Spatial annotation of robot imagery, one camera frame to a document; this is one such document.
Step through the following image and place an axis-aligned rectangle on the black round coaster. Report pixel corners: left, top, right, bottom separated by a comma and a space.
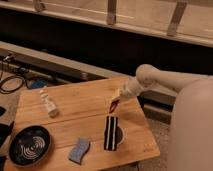
116, 126, 124, 145

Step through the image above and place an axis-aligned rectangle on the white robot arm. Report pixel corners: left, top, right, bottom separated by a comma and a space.
110, 64, 213, 171

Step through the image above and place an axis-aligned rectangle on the black white striped cloth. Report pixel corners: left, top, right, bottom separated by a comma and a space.
104, 116, 118, 151

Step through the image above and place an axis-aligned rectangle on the red pepper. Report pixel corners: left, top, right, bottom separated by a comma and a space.
109, 100, 119, 113

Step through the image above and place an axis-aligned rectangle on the black cable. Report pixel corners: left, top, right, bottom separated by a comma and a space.
0, 54, 29, 95

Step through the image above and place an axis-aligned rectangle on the blue box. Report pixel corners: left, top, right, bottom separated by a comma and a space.
29, 79, 46, 89

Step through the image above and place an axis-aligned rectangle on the white plastic bottle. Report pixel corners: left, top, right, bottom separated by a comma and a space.
39, 89, 59, 118

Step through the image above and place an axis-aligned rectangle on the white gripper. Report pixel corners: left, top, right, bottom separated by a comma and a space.
112, 78, 142, 102

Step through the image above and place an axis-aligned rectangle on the black patterned plate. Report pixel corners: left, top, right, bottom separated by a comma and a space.
8, 125, 51, 167

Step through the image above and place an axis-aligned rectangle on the blue sponge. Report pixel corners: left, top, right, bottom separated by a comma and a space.
68, 138, 90, 164

